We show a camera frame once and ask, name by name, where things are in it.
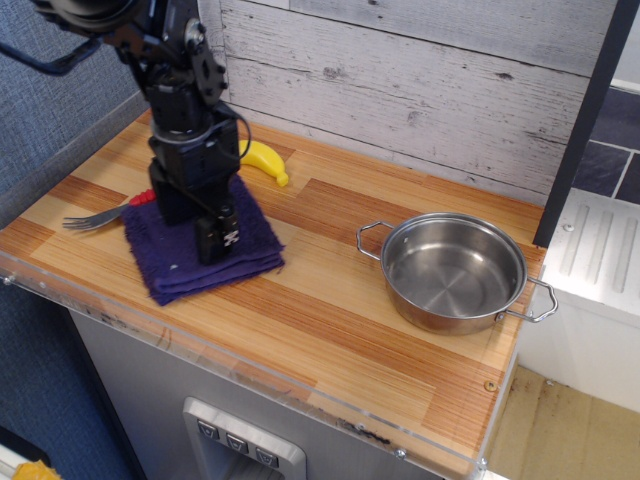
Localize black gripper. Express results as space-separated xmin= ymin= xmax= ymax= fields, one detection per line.
xmin=149 ymin=119 xmax=239 ymax=265

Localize purple rag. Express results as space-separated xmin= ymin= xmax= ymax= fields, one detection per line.
xmin=121 ymin=177 xmax=284 ymax=306

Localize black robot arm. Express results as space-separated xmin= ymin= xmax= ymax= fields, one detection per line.
xmin=1 ymin=0 xmax=242 ymax=265

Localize yellow toy banana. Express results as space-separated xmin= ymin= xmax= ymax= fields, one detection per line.
xmin=239 ymin=140 xmax=289 ymax=187

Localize silver steel pot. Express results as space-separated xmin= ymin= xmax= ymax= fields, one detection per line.
xmin=356 ymin=212 xmax=559 ymax=336

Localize clear acrylic edge guard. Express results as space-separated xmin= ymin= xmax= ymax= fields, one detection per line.
xmin=1 ymin=253 xmax=491 ymax=479

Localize grey dispenser button panel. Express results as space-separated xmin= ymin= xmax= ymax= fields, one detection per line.
xmin=182 ymin=397 xmax=307 ymax=479

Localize yellow object bottom left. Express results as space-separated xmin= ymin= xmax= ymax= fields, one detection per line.
xmin=11 ymin=461 xmax=62 ymax=480

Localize white ribbed sink drainboard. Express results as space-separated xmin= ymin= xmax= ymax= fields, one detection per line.
xmin=542 ymin=188 xmax=639 ymax=316

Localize red handled toy fork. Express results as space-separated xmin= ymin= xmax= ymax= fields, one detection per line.
xmin=62 ymin=189 xmax=156 ymax=231

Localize dark right support post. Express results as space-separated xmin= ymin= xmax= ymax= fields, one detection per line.
xmin=532 ymin=0 xmax=629 ymax=248

